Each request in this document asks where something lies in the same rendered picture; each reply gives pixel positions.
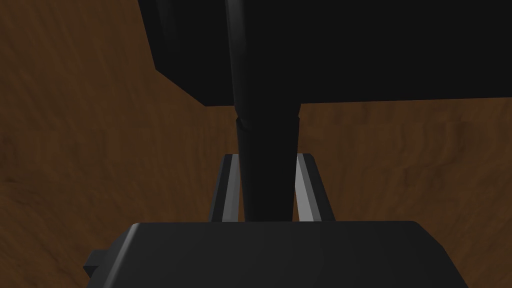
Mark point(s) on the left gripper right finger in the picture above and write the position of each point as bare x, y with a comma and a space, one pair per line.
310, 196

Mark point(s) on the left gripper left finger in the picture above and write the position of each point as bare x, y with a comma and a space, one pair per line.
228, 196

